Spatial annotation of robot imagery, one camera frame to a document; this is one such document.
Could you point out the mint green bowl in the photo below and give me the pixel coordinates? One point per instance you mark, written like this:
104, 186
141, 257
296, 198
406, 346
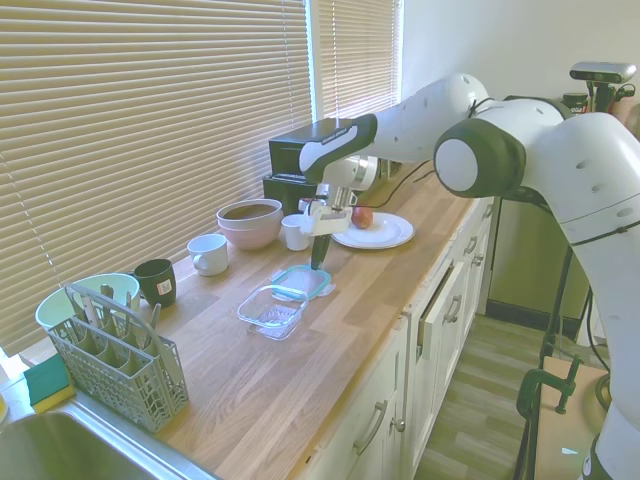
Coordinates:
52, 312

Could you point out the red apple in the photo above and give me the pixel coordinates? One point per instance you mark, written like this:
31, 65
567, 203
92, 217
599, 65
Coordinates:
363, 218

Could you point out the narrow beige window blind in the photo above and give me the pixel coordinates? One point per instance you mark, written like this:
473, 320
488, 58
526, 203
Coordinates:
357, 55

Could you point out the metal cabinet knob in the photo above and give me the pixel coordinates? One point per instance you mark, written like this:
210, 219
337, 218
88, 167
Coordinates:
398, 424

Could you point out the white utensil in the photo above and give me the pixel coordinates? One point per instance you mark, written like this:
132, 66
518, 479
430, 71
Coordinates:
88, 310

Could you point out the black cup with label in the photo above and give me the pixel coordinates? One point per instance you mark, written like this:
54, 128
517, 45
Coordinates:
157, 285

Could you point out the clear lid with teal rim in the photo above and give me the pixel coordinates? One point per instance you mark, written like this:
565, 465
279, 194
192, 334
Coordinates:
302, 280

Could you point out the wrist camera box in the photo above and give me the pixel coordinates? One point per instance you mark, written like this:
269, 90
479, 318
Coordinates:
306, 205

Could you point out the black camera stand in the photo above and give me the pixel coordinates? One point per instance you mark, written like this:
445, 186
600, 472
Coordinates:
559, 300

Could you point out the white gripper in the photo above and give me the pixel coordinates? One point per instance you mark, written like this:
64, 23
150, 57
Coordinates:
327, 220

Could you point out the pink bowl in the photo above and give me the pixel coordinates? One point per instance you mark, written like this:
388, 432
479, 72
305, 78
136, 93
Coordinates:
250, 240

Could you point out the white plate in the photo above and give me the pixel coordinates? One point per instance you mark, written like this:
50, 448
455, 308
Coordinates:
385, 232

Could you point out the stainless steel dishwasher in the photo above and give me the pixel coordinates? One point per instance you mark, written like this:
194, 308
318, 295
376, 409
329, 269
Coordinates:
525, 260

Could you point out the tall white mug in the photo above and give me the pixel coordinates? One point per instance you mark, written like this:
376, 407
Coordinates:
294, 235

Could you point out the dark supplement jar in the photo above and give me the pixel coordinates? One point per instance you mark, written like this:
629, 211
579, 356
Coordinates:
575, 104

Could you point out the white base cabinet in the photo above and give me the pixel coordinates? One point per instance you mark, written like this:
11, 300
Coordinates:
435, 380

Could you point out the dark green clamp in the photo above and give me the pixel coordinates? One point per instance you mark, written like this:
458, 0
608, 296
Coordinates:
530, 390

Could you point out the clear plastic container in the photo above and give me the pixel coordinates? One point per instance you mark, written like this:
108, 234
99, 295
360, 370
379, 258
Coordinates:
272, 320

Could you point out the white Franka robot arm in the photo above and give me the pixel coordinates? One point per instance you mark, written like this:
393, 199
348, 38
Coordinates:
575, 150

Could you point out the stainless steel sink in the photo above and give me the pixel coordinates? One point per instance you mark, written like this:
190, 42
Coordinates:
75, 450

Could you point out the wide beige window blind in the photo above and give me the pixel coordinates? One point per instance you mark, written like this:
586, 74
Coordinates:
165, 125

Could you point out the grey plastic cutlery basket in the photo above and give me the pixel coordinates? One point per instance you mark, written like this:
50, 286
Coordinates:
120, 380

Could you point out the black coffee machine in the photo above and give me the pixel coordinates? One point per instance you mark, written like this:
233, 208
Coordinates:
285, 150

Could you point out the wide white mug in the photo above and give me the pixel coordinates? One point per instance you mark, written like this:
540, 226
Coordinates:
210, 255

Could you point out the green and yellow sponge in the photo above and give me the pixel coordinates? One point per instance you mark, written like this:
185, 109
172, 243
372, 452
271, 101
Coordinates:
47, 382

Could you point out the grey stereo camera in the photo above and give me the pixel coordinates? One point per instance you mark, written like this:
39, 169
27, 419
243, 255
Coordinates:
602, 71

